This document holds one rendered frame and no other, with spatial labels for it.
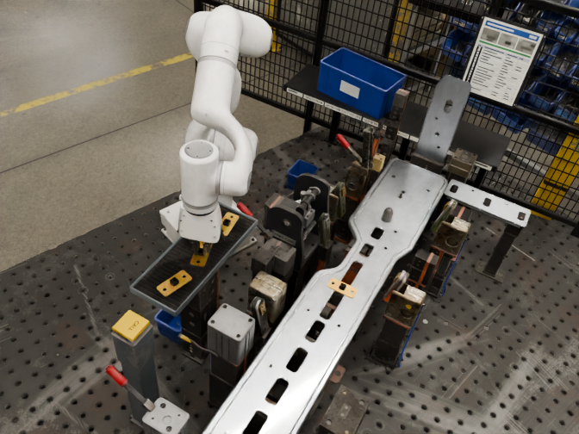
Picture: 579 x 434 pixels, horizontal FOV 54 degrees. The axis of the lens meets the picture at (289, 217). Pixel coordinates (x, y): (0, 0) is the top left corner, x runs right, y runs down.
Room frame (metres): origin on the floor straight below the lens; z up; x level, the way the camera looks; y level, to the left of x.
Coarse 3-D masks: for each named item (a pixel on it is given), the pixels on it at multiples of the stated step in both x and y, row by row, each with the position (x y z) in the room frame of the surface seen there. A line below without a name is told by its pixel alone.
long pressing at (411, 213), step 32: (384, 192) 1.46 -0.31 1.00; (416, 192) 1.48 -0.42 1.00; (352, 224) 1.28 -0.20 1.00; (384, 224) 1.31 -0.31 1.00; (416, 224) 1.33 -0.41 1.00; (352, 256) 1.15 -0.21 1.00; (384, 256) 1.17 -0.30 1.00; (320, 288) 1.01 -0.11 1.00; (288, 320) 0.89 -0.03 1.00; (320, 320) 0.90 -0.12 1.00; (352, 320) 0.91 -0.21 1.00; (288, 352) 0.79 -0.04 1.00; (320, 352) 0.80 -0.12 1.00; (256, 384) 0.69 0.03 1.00; (288, 384) 0.70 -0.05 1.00; (320, 384) 0.71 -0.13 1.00; (224, 416) 0.60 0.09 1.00; (288, 416) 0.62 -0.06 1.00
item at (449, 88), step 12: (444, 84) 1.70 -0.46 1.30; (456, 84) 1.68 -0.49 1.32; (468, 84) 1.67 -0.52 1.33; (432, 96) 1.70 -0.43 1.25; (444, 96) 1.69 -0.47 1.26; (456, 96) 1.68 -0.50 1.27; (468, 96) 1.66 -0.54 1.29; (432, 108) 1.70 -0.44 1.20; (444, 108) 1.69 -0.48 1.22; (456, 108) 1.67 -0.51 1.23; (432, 120) 1.70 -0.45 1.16; (444, 120) 1.68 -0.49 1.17; (456, 120) 1.67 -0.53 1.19; (420, 132) 1.70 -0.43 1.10; (432, 132) 1.69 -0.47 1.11; (444, 132) 1.68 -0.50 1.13; (420, 144) 1.70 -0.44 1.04; (432, 144) 1.69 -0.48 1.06; (444, 144) 1.67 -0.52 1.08; (432, 156) 1.68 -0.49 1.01; (444, 156) 1.67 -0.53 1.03
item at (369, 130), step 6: (360, 132) 1.52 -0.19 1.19; (366, 132) 1.50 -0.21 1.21; (372, 132) 1.50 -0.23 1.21; (378, 132) 1.50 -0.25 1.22; (366, 138) 1.50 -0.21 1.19; (372, 138) 1.52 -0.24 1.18; (378, 138) 1.49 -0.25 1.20; (366, 144) 1.49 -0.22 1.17; (372, 144) 1.52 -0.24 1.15; (366, 150) 1.49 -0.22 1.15; (366, 156) 1.49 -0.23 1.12; (366, 162) 1.49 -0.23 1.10; (366, 168) 1.49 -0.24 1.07
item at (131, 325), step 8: (128, 312) 0.74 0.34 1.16; (120, 320) 0.71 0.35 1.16; (128, 320) 0.72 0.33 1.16; (136, 320) 0.72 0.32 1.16; (144, 320) 0.72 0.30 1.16; (112, 328) 0.69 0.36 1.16; (120, 328) 0.69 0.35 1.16; (128, 328) 0.70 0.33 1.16; (136, 328) 0.70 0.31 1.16; (144, 328) 0.71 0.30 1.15; (128, 336) 0.68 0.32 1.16; (136, 336) 0.68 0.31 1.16
